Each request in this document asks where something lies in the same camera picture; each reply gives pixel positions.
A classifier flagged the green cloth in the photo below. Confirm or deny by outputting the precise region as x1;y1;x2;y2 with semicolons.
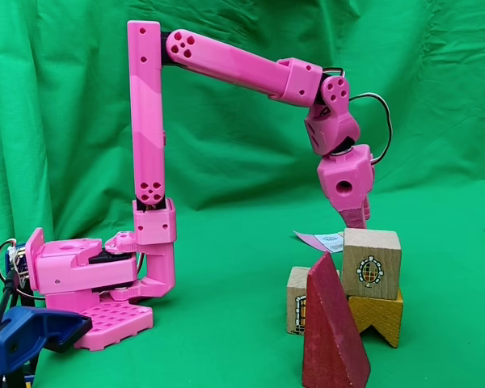
0;0;485;388

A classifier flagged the blue controller board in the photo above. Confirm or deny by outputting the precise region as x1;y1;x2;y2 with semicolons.
0;239;30;291

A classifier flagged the white red black servo cable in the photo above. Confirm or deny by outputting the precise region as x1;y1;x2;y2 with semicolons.
323;66;393;165

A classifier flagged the wooden cube door print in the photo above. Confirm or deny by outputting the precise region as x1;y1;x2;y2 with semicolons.
285;265;343;336

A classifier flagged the wooden cube round window print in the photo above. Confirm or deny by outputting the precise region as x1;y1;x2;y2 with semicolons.
341;228;402;301

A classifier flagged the yellow notched wooden block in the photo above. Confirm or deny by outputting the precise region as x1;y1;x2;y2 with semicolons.
347;287;404;349

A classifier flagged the red triangular roof block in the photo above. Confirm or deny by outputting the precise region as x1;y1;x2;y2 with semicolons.
302;251;372;388

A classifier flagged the blue clamp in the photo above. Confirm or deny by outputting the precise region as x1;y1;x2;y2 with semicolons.
0;306;93;388

